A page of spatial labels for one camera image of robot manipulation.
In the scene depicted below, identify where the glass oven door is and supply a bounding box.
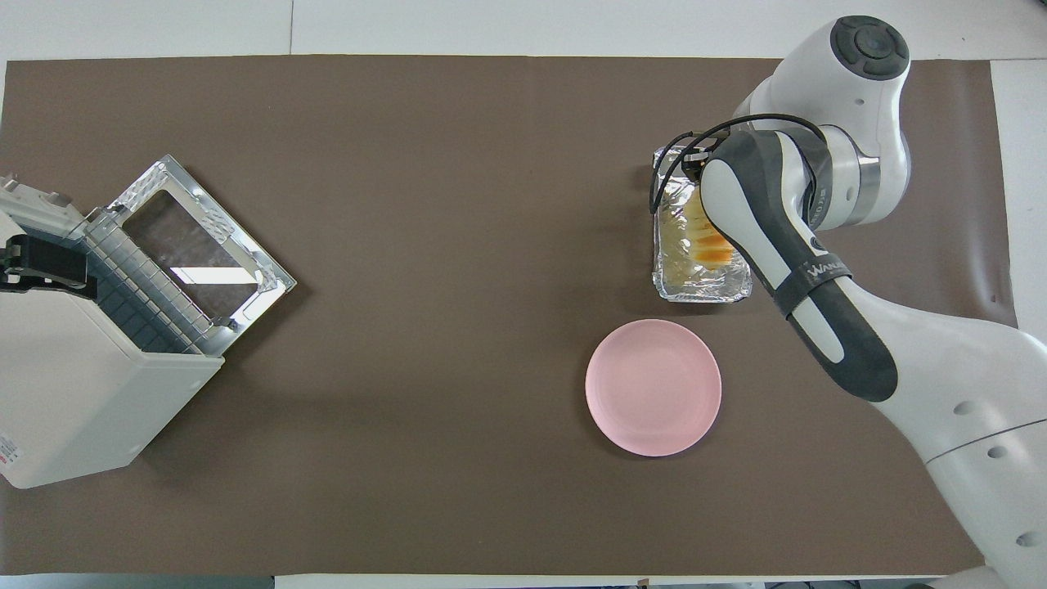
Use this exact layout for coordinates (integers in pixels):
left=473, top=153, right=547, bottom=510
left=106, top=154, right=298, bottom=358

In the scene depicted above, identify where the aluminium foil tray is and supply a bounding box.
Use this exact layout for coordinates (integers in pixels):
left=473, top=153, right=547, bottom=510
left=652, top=146, right=753, bottom=305

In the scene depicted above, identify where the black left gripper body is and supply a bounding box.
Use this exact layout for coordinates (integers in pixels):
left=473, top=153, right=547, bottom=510
left=0, top=236, right=43, bottom=289

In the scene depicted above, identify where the brown table mat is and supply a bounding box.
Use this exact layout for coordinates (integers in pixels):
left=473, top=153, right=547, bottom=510
left=0, top=56, right=1041, bottom=576

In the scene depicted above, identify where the golden sliced bread loaf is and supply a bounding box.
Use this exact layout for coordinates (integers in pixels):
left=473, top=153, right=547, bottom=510
left=685, top=195, right=735, bottom=269

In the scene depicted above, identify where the wire oven rack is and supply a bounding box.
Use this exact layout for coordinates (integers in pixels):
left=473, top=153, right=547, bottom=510
left=82, top=214, right=207, bottom=355

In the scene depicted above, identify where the pink round plate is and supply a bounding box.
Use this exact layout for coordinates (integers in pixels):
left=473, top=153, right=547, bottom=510
left=585, top=318, right=723, bottom=458

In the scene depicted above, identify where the cream toaster oven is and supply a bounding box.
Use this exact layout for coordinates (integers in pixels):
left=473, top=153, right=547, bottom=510
left=0, top=173, right=227, bottom=490

